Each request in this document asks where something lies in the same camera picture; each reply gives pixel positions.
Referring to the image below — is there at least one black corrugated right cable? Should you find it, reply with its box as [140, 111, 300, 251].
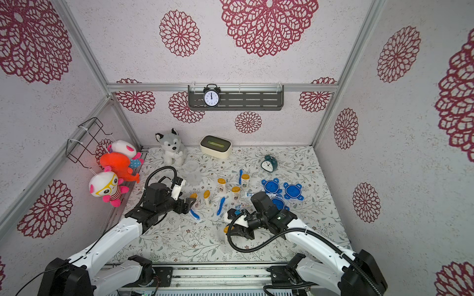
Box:
[226, 212, 386, 296]

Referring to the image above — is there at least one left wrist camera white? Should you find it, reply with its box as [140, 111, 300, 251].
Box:
[171, 177, 186, 201]

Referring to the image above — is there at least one black wall alarm clock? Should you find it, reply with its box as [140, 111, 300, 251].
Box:
[203, 83, 221, 107]

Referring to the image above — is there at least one black wire wall basket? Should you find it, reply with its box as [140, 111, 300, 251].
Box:
[64, 117, 113, 169]

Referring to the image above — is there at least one orange red plush toy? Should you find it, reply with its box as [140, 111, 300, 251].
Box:
[99, 152, 140, 183]

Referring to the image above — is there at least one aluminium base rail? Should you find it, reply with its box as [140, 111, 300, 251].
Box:
[110, 262, 308, 295]

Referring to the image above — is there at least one white pink plush upper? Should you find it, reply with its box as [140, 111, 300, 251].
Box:
[107, 140, 141, 160]

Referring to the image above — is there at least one clear plastic cup right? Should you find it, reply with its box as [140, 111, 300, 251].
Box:
[183, 161, 202, 186]

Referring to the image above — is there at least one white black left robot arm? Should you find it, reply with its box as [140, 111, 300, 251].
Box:
[38, 179, 195, 296]

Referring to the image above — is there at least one grey husky plush toy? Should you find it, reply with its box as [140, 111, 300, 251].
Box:
[155, 128, 187, 166]

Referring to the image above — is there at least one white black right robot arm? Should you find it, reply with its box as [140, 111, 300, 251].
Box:
[224, 192, 388, 296]

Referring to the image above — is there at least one cream tissue box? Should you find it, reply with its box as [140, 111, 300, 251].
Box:
[199, 135, 233, 159]

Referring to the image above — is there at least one white plush with glasses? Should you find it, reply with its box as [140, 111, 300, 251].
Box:
[88, 166, 129, 207]

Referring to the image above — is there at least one grey metal wall shelf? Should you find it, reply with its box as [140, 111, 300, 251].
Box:
[188, 85, 285, 111]

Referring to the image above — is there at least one green teal alarm clock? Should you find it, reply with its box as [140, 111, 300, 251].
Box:
[260, 155, 278, 173]

